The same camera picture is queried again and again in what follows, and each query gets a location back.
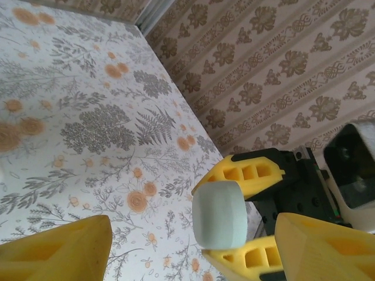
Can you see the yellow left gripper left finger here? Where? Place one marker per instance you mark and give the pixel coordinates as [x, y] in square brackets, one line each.
[58, 254]

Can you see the aluminium frame post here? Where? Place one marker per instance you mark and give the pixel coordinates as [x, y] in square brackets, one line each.
[146, 20]

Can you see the light blue earbud charging case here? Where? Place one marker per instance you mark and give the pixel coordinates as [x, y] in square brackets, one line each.
[218, 215]

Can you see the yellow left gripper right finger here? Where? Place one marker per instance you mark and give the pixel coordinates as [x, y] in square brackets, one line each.
[322, 251]

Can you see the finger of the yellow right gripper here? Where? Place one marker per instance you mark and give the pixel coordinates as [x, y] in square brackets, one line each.
[216, 175]
[231, 260]

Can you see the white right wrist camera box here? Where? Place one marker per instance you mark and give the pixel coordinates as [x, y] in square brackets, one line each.
[351, 175]

